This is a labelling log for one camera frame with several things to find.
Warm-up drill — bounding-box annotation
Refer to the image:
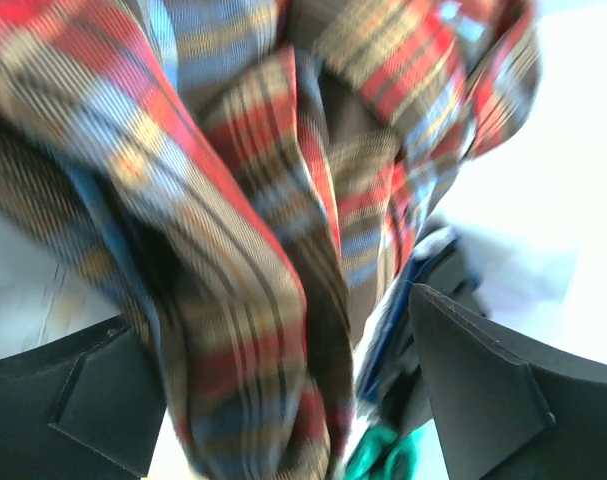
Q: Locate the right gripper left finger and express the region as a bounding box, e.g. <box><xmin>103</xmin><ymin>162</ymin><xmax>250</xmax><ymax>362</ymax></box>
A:
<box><xmin>0</xmin><ymin>317</ymin><xmax>166</xmax><ymax>480</ymax></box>

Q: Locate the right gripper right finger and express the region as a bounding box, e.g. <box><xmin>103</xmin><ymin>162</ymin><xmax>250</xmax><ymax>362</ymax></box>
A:
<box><xmin>434</xmin><ymin>306</ymin><xmax>607</xmax><ymax>480</ymax></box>

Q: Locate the plaid long sleeve shirt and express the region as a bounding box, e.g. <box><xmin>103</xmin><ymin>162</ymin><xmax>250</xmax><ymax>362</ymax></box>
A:
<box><xmin>0</xmin><ymin>1</ymin><xmax>540</xmax><ymax>479</ymax></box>

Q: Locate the black folded shirt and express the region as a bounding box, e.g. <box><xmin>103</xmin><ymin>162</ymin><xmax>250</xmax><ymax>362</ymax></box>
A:
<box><xmin>375</xmin><ymin>225</ymin><xmax>486</xmax><ymax>435</ymax></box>

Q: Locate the green shirt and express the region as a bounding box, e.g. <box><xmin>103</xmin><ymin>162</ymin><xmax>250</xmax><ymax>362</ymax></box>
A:
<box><xmin>344</xmin><ymin>424</ymin><xmax>424</xmax><ymax>480</ymax></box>

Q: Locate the floral table mat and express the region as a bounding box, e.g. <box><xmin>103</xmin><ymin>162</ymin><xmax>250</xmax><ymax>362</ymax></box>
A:
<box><xmin>0</xmin><ymin>0</ymin><xmax>607</xmax><ymax>480</ymax></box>

